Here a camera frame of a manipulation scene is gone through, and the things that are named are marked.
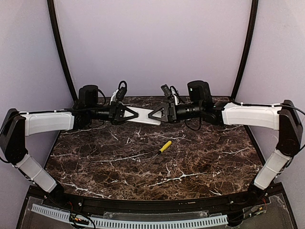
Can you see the black table front rail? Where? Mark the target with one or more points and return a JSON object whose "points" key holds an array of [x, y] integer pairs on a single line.
{"points": [[221, 204]]}

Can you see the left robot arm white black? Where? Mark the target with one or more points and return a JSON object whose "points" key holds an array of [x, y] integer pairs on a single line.
{"points": [[19, 125]]}

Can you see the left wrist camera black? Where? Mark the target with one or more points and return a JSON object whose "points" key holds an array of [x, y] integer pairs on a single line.
{"points": [[122, 90]]}

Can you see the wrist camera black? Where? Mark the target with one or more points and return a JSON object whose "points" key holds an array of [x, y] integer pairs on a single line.
{"points": [[166, 90], [122, 90]]}

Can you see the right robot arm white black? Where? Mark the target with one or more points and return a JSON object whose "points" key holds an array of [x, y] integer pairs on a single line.
{"points": [[280, 117]]}

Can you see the right black frame post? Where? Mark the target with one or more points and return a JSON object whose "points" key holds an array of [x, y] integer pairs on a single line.
{"points": [[246, 49]]}

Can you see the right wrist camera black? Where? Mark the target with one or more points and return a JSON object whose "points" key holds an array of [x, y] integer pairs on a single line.
{"points": [[166, 90]]}

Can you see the black frame post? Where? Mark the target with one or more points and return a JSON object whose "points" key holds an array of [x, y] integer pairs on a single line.
{"points": [[246, 49], [60, 49]]}

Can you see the white slotted cable duct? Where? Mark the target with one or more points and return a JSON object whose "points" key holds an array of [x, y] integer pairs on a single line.
{"points": [[130, 221]]}

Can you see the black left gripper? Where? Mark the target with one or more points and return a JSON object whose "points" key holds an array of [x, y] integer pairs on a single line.
{"points": [[114, 113]]}

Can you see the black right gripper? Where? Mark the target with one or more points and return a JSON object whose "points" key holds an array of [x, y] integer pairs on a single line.
{"points": [[171, 112]]}

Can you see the left black frame post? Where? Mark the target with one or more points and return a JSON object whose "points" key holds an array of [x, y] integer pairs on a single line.
{"points": [[60, 49]]}

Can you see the white remote control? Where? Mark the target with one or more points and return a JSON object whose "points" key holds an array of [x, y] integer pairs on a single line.
{"points": [[143, 116]]}

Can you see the yellow handled screwdriver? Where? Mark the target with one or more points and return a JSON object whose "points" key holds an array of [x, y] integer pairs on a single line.
{"points": [[163, 148]]}

